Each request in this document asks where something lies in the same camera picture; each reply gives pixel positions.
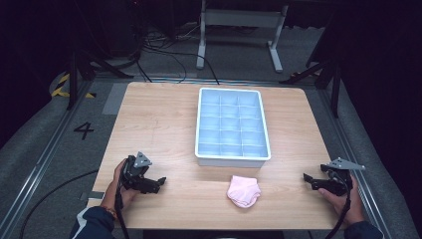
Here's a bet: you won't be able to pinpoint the black floor cable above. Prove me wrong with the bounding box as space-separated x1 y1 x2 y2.
18 168 101 239

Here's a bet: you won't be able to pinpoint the grey tape patch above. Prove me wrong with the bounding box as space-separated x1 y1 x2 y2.
102 82 129 117

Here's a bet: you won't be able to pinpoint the pink socks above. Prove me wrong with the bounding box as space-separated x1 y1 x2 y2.
226 174 263 209

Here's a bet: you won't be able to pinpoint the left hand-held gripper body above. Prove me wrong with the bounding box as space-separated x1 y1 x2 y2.
119 151 154 193

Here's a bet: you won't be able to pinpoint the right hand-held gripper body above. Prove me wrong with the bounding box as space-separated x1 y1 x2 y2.
315 156 366 197

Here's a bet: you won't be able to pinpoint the white divided storage box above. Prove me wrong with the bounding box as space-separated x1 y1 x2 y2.
194 87 272 168

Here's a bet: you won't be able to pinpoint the tangle of black cables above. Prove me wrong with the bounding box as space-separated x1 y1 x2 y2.
132 19 221 86

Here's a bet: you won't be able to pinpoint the person's right hand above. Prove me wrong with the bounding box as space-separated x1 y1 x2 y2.
317 174 366 227

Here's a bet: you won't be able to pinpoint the hand-held gripper cable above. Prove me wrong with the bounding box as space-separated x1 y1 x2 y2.
323 172 353 239
113 183 131 239

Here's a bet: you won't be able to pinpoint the white metal desk frame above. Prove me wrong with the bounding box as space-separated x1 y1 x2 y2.
195 0 291 74

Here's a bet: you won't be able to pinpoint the metal floor rail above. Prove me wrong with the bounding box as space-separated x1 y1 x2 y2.
0 79 96 237
316 88 396 239

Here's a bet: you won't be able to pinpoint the orange wrist bracelet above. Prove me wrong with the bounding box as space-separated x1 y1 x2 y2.
101 205 119 221

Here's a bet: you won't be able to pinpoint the left hand-held gripper cable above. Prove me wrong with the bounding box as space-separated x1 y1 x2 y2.
113 183 131 239

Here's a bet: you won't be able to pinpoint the person's left hand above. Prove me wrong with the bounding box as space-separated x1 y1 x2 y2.
101 158 140 213

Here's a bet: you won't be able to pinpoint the black metal stand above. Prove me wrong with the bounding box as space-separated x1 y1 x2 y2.
66 49 134 112
279 19 343 120

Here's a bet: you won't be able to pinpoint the right hand-held gripper cable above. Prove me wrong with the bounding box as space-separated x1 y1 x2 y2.
323 172 353 239

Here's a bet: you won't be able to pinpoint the yellow black hazard tape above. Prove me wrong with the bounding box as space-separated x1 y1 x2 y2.
50 73 98 100

